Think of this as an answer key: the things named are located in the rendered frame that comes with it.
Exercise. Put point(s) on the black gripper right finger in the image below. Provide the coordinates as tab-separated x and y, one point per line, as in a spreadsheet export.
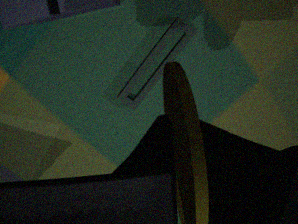
249	183

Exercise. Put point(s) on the gold coin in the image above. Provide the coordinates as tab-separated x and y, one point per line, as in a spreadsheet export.
191	176

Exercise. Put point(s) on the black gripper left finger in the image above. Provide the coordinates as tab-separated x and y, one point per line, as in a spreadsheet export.
141	191

